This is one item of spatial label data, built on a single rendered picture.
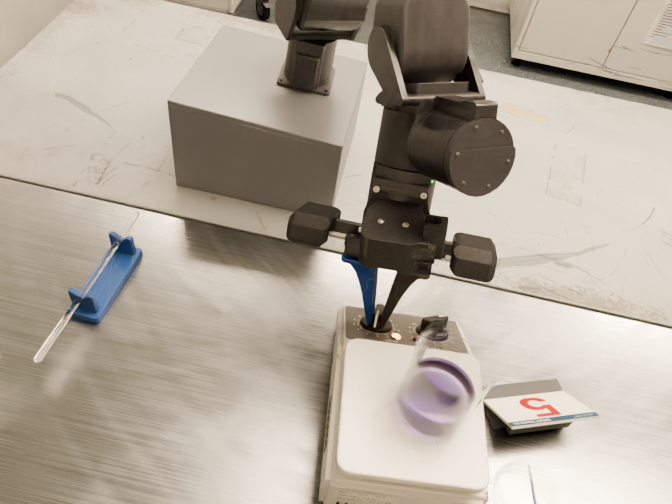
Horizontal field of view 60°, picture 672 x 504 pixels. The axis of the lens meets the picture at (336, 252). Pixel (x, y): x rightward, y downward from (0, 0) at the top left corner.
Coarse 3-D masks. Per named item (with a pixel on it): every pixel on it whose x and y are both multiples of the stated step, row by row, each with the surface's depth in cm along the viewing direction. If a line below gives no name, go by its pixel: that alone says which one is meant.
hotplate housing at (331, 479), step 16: (336, 320) 61; (336, 336) 57; (336, 352) 54; (336, 368) 52; (336, 384) 51; (336, 400) 50; (336, 416) 49; (336, 432) 47; (320, 480) 50; (336, 480) 45; (352, 480) 45; (368, 480) 45; (320, 496) 48; (336, 496) 46; (352, 496) 46; (368, 496) 46; (384, 496) 45; (400, 496) 45; (416, 496) 45; (432, 496) 45; (448, 496) 46; (464, 496) 45; (480, 496) 45
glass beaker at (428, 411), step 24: (432, 336) 45; (456, 336) 45; (480, 336) 44; (456, 360) 47; (480, 360) 45; (504, 360) 42; (408, 384) 44; (432, 384) 40; (480, 384) 45; (408, 408) 45; (432, 408) 42; (456, 408) 41; (432, 432) 45; (456, 432) 46
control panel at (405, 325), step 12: (348, 312) 59; (360, 312) 59; (348, 324) 56; (360, 324) 57; (396, 324) 58; (408, 324) 58; (348, 336) 54; (360, 336) 54; (372, 336) 55; (384, 336) 55; (408, 336) 56
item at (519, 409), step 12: (540, 396) 59; (552, 396) 59; (564, 396) 59; (504, 408) 56; (516, 408) 56; (528, 408) 56; (540, 408) 56; (552, 408) 56; (564, 408) 56; (576, 408) 56; (516, 420) 54
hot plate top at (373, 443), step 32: (352, 352) 50; (384, 352) 51; (352, 384) 48; (384, 384) 49; (352, 416) 46; (384, 416) 47; (480, 416) 48; (352, 448) 45; (384, 448) 45; (416, 448) 45; (448, 448) 46; (480, 448) 46; (384, 480) 44; (416, 480) 44; (448, 480) 44; (480, 480) 44
